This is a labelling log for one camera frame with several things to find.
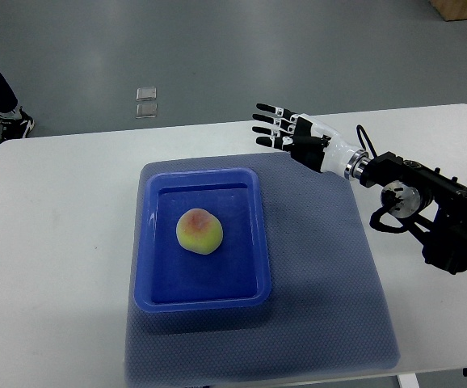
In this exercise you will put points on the upper clear floor tile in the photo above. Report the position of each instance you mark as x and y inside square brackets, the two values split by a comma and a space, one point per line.
[146, 93]

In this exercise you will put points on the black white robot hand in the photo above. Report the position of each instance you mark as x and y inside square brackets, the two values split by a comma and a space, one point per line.
[309, 141]

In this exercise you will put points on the black white sneaker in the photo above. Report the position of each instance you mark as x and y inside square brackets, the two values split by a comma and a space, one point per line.
[16, 124]

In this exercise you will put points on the blue rectangular plastic tray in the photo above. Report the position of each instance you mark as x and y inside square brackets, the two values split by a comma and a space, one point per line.
[170, 279]

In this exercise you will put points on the white table leg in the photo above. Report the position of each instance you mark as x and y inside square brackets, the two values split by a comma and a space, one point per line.
[408, 380]

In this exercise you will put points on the yellow-green red peach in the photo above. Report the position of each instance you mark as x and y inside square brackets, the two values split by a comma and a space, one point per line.
[199, 231]

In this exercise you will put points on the brown cardboard box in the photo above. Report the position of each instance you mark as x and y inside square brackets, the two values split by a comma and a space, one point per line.
[451, 10]

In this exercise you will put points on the blue-grey textured mat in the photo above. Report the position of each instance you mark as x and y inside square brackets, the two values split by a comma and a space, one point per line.
[326, 312]

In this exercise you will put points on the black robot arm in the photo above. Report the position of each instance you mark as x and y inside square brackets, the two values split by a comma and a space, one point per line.
[418, 200]

